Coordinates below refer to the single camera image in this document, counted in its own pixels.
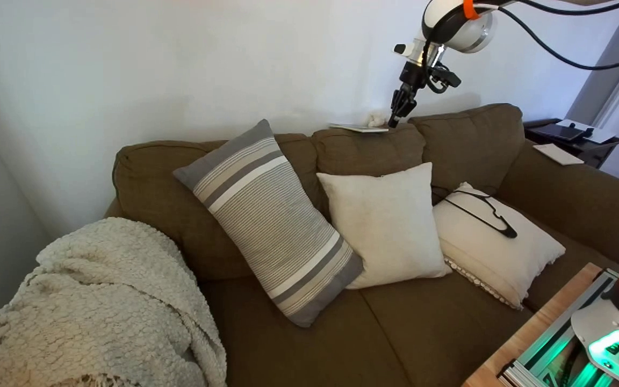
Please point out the white fringed pillow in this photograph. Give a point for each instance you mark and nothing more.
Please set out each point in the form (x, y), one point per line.
(495, 259)

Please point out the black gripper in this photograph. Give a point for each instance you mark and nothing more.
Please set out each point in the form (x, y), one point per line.
(411, 82)

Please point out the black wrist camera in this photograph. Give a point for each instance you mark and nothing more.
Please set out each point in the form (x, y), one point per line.
(444, 78)

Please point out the wooden mounting board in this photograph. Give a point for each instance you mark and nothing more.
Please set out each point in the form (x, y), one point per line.
(525, 335)

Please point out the grey striped pillow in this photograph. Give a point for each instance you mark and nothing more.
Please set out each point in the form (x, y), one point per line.
(273, 223)

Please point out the brown fabric sofa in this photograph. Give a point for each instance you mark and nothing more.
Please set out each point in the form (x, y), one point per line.
(410, 329)

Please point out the plain white pillow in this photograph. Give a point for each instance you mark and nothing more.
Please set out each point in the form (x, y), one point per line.
(388, 223)

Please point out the dark side table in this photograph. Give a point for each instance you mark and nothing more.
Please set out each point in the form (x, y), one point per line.
(571, 135)

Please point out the white paper sheet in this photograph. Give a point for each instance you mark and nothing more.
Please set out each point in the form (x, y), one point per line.
(560, 154)

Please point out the black plastic clothes hanger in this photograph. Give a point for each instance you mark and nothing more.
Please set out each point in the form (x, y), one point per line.
(494, 223)

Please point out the cream knitted blanket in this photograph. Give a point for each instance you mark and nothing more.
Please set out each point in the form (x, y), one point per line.
(101, 309)

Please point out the small white flat item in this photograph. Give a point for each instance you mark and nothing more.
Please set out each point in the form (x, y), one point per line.
(366, 130)

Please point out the wooden side cart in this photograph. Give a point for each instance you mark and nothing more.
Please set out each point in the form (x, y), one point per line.
(547, 357)

